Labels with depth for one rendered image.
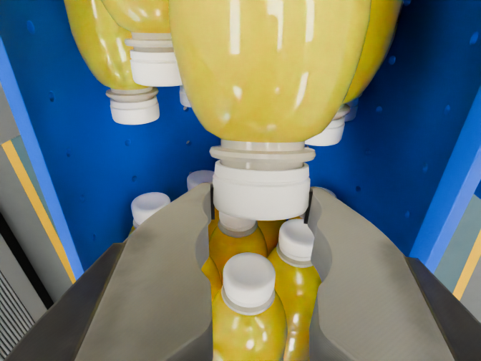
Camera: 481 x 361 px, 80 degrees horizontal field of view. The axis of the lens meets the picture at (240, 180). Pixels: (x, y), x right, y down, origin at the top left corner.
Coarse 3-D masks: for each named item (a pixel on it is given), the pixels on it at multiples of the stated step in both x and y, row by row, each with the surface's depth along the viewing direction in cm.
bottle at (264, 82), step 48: (192, 0) 8; (240, 0) 7; (288, 0) 7; (336, 0) 8; (192, 48) 9; (240, 48) 8; (288, 48) 8; (336, 48) 8; (192, 96) 10; (240, 96) 8; (288, 96) 8; (336, 96) 9; (240, 144) 10; (288, 144) 10
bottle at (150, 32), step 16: (112, 0) 14; (128, 0) 14; (144, 0) 14; (160, 0) 14; (112, 16) 15; (128, 16) 14; (144, 16) 14; (160, 16) 14; (144, 32) 16; (160, 32) 15; (144, 48) 16; (160, 48) 16
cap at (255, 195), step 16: (224, 176) 10; (240, 176) 10; (256, 176) 10; (272, 176) 10; (288, 176) 10; (304, 176) 11; (224, 192) 10; (240, 192) 10; (256, 192) 10; (272, 192) 10; (288, 192) 10; (304, 192) 11; (224, 208) 11; (240, 208) 10; (256, 208) 10; (272, 208) 10; (288, 208) 10; (304, 208) 11
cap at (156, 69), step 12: (132, 60) 17; (144, 60) 16; (156, 60) 16; (168, 60) 16; (132, 72) 17; (144, 72) 16; (156, 72) 16; (168, 72) 16; (144, 84) 17; (156, 84) 16; (168, 84) 17; (180, 84) 17
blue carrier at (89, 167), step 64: (0, 0) 15; (448, 0) 19; (0, 64) 16; (64, 64) 21; (384, 64) 25; (448, 64) 19; (64, 128) 22; (128, 128) 29; (192, 128) 34; (384, 128) 26; (448, 128) 19; (64, 192) 21; (128, 192) 31; (384, 192) 27; (448, 192) 11
